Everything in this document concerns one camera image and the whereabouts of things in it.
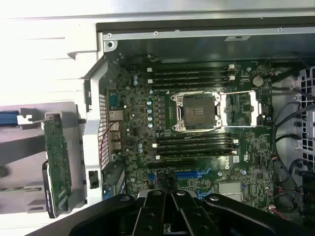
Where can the perforated metal drive cage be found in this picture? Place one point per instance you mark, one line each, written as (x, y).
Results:
(307, 123)

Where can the black expansion slot blue latch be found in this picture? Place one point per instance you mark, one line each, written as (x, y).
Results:
(203, 194)

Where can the silver coin battery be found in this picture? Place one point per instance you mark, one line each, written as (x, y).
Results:
(258, 80)

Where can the RAM slot white clips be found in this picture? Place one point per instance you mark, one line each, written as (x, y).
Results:
(192, 79)
(172, 156)
(192, 68)
(197, 143)

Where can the silver chipset heatsink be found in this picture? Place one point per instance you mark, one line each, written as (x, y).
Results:
(230, 190)

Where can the grey open PC case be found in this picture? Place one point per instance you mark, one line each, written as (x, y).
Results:
(197, 49)

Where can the RAM slot black clips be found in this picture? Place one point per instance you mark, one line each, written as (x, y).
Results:
(197, 138)
(192, 85)
(192, 73)
(197, 149)

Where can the silver socket locking lever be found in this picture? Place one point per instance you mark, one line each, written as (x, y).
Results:
(204, 135)

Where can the CPU socket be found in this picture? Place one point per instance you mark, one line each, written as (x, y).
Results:
(197, 111)

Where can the silver socket cover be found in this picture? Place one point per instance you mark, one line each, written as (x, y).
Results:
(224, 108)

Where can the grey printed parts rack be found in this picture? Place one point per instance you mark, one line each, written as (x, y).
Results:
(69, 110)

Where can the blue and grey rail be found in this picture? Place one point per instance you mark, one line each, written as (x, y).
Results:
(8, 118)

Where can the green motherboard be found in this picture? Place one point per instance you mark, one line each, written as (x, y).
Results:
(137, 105)

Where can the long black expansion slot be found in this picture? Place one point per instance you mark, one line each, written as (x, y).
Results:
(172, 165)

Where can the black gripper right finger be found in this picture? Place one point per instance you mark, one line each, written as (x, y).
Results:
(194, 216)

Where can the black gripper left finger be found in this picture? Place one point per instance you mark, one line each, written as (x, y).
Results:
(152, 214)

